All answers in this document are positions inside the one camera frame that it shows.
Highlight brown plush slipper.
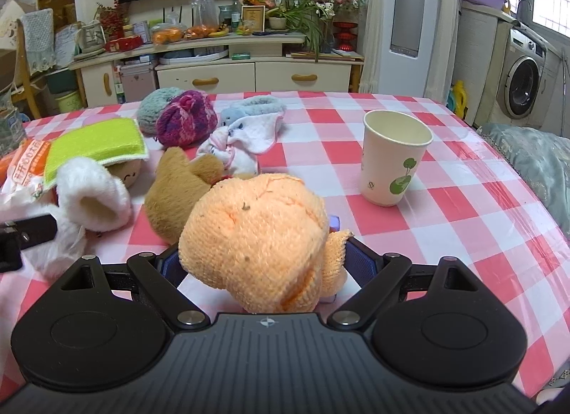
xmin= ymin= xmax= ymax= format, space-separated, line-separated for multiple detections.
xmin=144 ymin=147 xmax=224 ymax=245

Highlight white fluffy plush toy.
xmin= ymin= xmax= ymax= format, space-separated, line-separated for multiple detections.
xmin=24 ymin=156 xmax=131 ymax=281

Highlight orange knitted towel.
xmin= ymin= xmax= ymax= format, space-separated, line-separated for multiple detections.
xmin=179 ymin=174 xmax=352 ymax=314

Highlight green yellow sponge cloth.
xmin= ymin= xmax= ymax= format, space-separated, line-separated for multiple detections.
xmin=43 ymin=118 xmax=149 ymax=189

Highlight white pink baby cloth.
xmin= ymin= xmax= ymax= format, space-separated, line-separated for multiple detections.
xmin=196 ymin=113 xmax=283 ymax=176

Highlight purple pink knitted hat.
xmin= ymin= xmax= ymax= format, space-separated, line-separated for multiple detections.
xmin=156 ymin=90 xmax=217 ymax=148

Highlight teal knitted hat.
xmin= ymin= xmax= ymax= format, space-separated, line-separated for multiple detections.
xmin=136 ymin=87 xmax=183 ymax=136

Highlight orange white tissue pack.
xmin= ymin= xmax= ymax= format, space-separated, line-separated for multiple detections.
xmin=1 ymin=138 xmax=51 ymax=215

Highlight white paper cup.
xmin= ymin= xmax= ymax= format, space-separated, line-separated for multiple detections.
xmin=359 ymin=110 xmax=433 ymax=207

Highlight red white checkered tablecloth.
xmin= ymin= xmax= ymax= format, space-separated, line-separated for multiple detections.
xmin=1 ymin=92 xmax=569 ymax=399

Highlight green trash bin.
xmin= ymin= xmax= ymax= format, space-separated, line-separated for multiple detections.
xmin=54 ymin=90 xmax=84 ymax=113

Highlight wooden dining chair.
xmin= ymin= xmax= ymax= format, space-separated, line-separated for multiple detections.
xmin=1 ymin=0 xmax=56 ymax=119

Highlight pink storage box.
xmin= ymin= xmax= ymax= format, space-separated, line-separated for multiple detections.
xmin=120 ymin=63 xmax=157 ymax=102

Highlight cream tv cabinet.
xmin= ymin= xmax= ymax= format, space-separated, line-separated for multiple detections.
xmin=69 ymin=32 xmax=364 ymax=107

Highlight white washing machine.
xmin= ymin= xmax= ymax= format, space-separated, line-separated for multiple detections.
xmin=497 ymin=27 xmax=547 ymax=120

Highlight flower plant pot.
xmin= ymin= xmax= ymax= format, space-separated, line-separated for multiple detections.
xmin=266 ymin=0 xmax=368 ymax=58

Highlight white standing air conditioner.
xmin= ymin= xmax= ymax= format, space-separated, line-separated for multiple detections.
xmin=378 ymin=0 xmax=441 ymax=97

